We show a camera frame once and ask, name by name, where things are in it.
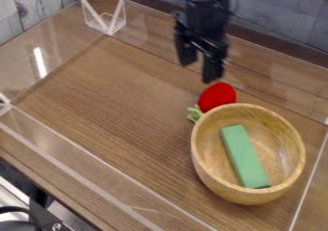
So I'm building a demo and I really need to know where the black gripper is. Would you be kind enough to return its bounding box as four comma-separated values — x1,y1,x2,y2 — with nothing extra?
173,0,231,83

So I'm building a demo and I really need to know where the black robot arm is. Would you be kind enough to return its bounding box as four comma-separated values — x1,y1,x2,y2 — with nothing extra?
173,0,231,83

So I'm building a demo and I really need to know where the red plush strawberry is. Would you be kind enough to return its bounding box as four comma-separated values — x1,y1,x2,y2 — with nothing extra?
188,81,237,123

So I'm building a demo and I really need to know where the green rectangular block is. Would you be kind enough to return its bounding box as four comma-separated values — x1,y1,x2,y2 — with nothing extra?
221,125,272,189

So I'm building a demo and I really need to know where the wooden bowl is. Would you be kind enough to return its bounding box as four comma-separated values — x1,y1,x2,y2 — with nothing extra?
192,103,307,205

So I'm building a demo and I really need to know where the clear acrylic tray enclosure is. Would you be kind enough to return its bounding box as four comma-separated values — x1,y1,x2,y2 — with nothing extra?
0,0,328,231

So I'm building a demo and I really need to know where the black metal bracket with bolt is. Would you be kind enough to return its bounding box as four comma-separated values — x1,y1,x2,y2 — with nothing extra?
30,199,74,231

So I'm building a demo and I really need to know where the black cable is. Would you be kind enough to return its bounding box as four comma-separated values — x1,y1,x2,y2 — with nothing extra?
0,205,33,216

